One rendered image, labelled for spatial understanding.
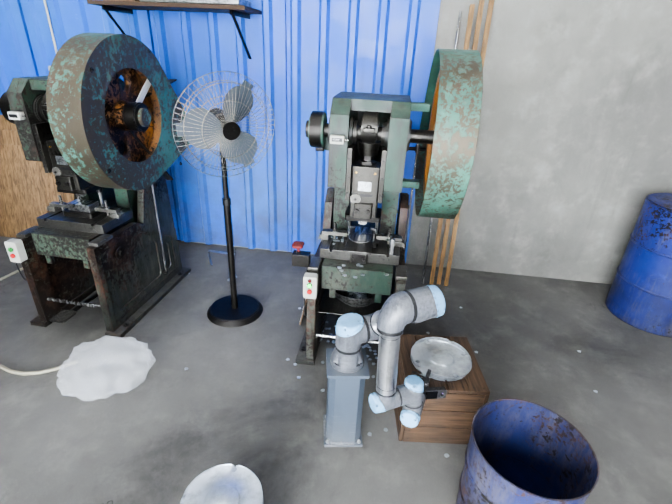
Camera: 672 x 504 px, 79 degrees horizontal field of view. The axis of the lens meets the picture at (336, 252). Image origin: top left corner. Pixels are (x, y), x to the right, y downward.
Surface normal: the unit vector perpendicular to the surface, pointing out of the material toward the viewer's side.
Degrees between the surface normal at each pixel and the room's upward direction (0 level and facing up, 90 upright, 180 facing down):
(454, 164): 94
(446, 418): 90
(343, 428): 90
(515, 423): 88
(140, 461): 0
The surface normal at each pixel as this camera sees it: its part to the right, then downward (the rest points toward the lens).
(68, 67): -0.11, -0.21
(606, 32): -0.14, 0.44
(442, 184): -0.14, 0.71
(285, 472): 0.04, -0.90
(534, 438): -0.62, 0.29
